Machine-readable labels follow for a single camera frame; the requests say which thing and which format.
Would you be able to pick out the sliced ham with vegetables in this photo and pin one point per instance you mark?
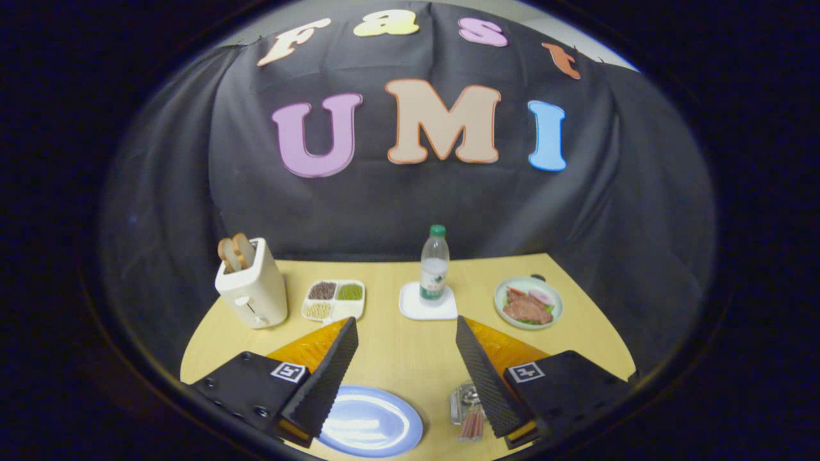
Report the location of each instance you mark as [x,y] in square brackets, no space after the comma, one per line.
[528,308]

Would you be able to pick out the blue round plate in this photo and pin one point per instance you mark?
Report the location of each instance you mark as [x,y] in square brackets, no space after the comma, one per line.
[371,422]

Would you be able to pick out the cream white toaster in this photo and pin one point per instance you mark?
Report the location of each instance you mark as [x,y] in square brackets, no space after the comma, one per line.
[256,294]

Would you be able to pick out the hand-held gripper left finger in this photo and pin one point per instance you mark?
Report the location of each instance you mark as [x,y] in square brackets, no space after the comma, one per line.
[327,378]

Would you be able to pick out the clear plastic cutlery box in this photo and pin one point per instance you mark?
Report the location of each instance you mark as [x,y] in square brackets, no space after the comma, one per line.
[455,410]

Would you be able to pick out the white divided dish with beans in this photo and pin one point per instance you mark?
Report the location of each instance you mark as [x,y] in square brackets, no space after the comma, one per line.
[333,301]

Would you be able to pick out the pale green round plate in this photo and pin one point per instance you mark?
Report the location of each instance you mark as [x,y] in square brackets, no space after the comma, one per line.
[500,298]

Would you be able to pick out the clear water bottle green cap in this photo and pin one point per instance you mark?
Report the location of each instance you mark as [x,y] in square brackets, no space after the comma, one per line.
[434,269]

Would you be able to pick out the white square coaster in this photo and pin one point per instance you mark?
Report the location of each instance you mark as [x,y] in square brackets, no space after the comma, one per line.
[410,306]

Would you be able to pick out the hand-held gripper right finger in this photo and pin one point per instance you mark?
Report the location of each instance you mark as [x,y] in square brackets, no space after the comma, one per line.
[487,378]

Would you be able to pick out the black backdrop cloth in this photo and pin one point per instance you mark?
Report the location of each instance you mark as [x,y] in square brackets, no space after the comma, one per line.
[416,205]

